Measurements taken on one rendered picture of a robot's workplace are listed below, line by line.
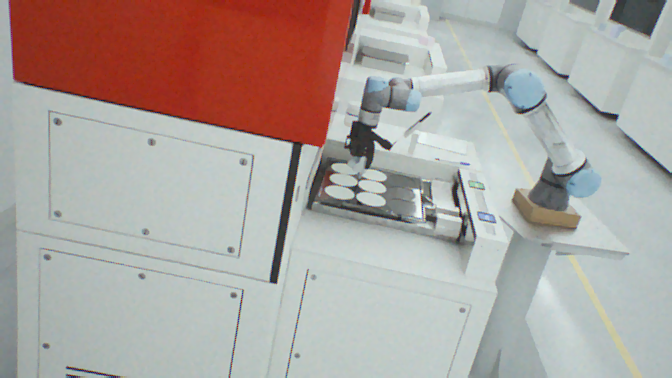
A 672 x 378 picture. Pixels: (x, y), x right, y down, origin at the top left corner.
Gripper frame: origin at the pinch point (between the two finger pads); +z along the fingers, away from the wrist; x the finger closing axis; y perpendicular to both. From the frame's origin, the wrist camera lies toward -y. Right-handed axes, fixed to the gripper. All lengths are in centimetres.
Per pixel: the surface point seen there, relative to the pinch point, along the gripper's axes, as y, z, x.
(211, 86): 68, -40, 33
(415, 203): -11.7, 2.0, 19.4
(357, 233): 11.5, 10.0, 23.3
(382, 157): -15.0, -1.7, -11.1
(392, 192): -7.6, 2.1, 10.6
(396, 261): 6.9, 10.0, 40.6
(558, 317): -149, 92, -8
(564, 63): -677, 67, -529
